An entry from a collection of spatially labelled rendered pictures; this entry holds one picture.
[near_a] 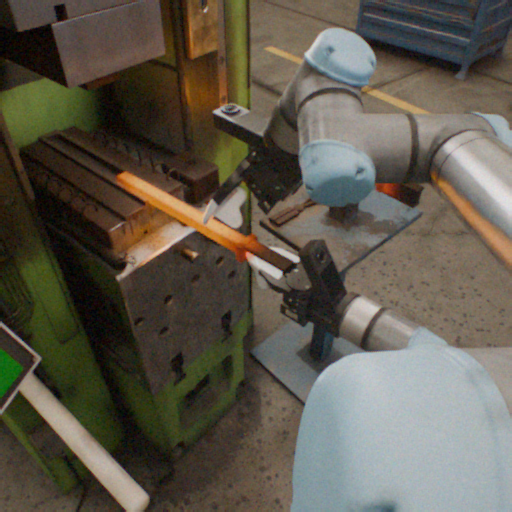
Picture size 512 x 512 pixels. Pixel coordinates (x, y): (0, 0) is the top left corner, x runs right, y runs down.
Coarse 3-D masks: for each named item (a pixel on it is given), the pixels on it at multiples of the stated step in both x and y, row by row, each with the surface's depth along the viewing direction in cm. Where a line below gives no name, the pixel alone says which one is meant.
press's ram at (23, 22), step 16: (0, 0) 61; (16, 0) 61; (32, 0) 62; (48, 0) 64; (64, 0) 65; (80, 0) 67; (96, 0) 69; (112, 0) 71; (128, 0) 73; (0, 16) 64; (16, 16) 62; (32, 16) 63; (48, 16) 65; (64, 16) 67
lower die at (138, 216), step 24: (48, 144) 113; (96, 144) 114; (48, 168) 107; (72, 168) 107; (96, 168) 105; (120, 168) 105; (144, 168) 106; (96, 192) 100; (120, 192) 100; (168, 192) 100; (96, 216) 95; (120, 216) 95; (144, 216) 97; (168, 216) 103; (120, 240) 95
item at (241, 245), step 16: (128, 176) 101; (144, 192) 96; (160, 192) 96; (160, 208) 95; (176, 208) 92; (192, 208) 92; (192, 224) 90; (208, 224) 88; (224, 240) 86; (240, 240) 85; (256, 240) 84; (240, 256) 83; (256, 256) 82; (272, 256) 81; (288, 272) 80
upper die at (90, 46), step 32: (0, 32) 77; (32, 32) 70; (64, 32) 67; (96, 32) 71; (128, 32) 75; (160, 32) 80; (32, 64) 76; (64, 64) 70; (96, 64) 74; (128, 64) 78
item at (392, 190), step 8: (376, 184) 105; (384, 184) 103; (392, 184) 102; (400, 184) 100; (408, 184) 99; (416, 184) 99; (384, 192) 104; (392, 192) 103; (400, 192) 102; (408, 192) 100; (416, 192) 98; (400, 200) 102; (408, 200) 101; (416, 200) 100
